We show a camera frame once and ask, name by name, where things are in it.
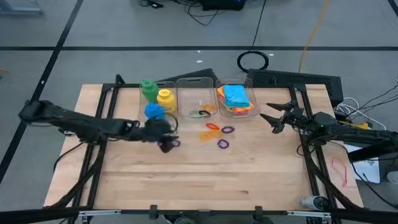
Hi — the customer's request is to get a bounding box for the blue microfibre cloth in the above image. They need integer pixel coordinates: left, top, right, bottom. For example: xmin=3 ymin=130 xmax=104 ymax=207
xmin=223 ymin=84 xmax=251 ymax=108

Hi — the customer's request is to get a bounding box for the white and black cylinder device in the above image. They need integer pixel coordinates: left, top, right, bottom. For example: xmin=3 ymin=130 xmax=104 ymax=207
xmin=298 ymin=195 xmax=331 ymax=212

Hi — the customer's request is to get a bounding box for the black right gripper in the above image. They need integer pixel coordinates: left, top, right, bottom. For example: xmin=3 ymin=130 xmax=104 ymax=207
xmin=259 ymin=99 xmax=308 ymax=134

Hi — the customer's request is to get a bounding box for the orange coil band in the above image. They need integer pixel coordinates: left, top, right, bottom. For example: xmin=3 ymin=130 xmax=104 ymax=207
xmin=200 ymin=103 xmax=217 ymax=114

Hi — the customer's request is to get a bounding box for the red cord loop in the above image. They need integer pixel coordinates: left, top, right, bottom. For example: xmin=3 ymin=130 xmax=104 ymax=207
xmin=330 ymin=156 xmax=349 ymax=188

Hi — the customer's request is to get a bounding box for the yellow plug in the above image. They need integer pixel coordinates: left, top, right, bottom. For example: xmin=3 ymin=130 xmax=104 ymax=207
xmin=338 ymin=120 xmax=370 ymax=129

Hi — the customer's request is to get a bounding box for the grey metal floor base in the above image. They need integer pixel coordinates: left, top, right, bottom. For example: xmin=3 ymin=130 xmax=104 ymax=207
xmin=0 ymin=0 xmax=44 ymax=16

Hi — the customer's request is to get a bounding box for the black electronics box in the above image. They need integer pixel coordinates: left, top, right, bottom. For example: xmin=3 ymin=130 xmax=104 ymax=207
xmin=201 ymin=0 xmax=247 ymax=12

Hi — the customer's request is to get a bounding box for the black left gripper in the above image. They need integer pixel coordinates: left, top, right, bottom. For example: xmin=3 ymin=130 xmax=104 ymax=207
xmin=136 ymin=118 xmax=180 ymax=154

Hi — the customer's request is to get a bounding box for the silver frame bracket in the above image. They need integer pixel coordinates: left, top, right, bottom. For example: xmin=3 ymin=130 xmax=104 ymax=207
xmin=285 ymin=210 xmax=332 ymax=217
xmin=78 ymin=210 xmax=121 ymax=217

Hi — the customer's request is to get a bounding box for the black aluminium rig frame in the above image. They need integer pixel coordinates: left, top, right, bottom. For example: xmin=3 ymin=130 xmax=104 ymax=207
xmin=0 ymin=73 xmax=398 ymax=224

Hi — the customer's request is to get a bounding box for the green sports bottle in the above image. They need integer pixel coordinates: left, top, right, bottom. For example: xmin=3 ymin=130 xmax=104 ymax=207
xmin=140 ymin=79 xmax=160 ymax=104

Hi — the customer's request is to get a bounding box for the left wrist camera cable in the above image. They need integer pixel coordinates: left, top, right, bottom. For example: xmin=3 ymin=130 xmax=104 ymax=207
xmin=165 ymin=111 xmax=180 ymax=135

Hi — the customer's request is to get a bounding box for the white paper sheet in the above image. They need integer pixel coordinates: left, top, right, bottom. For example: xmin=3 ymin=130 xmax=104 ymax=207
xmin=344 ymin=143 xmax=382 ymax=184

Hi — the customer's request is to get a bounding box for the black coiled cable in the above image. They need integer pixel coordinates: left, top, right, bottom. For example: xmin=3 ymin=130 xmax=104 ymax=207
xmin=236 ymin=0 xmax=270 ymax=73

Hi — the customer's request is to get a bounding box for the blue sports bottle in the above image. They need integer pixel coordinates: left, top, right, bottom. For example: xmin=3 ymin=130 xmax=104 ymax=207
xmin=144 ymin=102 xmax=168 ymax=122

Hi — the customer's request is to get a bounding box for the yellow hanging cable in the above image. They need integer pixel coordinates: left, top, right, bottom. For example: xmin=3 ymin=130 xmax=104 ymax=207
xmin=297 ymin=0 xmax=330 ymax=73

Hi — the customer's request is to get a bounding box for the black flat panel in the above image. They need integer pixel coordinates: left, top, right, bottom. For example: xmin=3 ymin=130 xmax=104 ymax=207
xmin=246 ymin=68 xmax=345 ymax=108

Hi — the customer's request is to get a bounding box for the black floor cable tangle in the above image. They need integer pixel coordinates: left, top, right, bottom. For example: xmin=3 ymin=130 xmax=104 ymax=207
xmin=138 ymin=0 xmax=231 ymax=27

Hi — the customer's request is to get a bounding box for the white cable bundle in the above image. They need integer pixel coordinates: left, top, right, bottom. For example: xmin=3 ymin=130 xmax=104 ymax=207
xmin=333 ymin=96 xmax=388 ymax=131

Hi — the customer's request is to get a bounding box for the orange microfibre cloth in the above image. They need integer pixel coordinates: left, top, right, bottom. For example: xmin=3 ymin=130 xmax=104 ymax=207
xmin=216 ymin=86 xmax=255 ymax=114

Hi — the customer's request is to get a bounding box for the pink microfibre cloth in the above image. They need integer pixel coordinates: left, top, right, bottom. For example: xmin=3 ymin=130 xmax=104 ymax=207
xmin=218 ymin=95 xmax=247 ymax=115

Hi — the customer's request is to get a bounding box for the clear plastic bin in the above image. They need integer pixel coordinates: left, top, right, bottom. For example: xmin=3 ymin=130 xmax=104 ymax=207
xmin=175 ymin=77 xmax=218 ymax=121
xmin=215 ymin=77 xmax=261 ymax=119
xmin=137 ymin=80 xmax=179 ymax=124

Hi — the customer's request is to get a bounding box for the black wedge panel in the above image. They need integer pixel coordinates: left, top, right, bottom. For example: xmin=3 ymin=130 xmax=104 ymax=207
xmin=161 ymin=67 xmax=219 ymax=83

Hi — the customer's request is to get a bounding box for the yellow sports bottle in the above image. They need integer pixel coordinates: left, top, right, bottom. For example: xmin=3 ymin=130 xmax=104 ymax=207
xmin=156 ymin=88 xmax=178 ymax=114

